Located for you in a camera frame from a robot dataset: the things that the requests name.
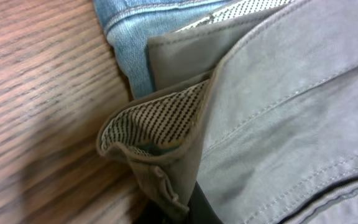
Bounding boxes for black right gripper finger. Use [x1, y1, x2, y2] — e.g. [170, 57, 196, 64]
[141, 183, 223, 224]

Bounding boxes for grey cargo shorts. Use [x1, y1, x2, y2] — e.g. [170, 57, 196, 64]
[97, 0, 358, 223]

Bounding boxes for light blue denim jeans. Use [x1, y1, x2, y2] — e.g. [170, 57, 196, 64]
[93, 0, 229, 98]

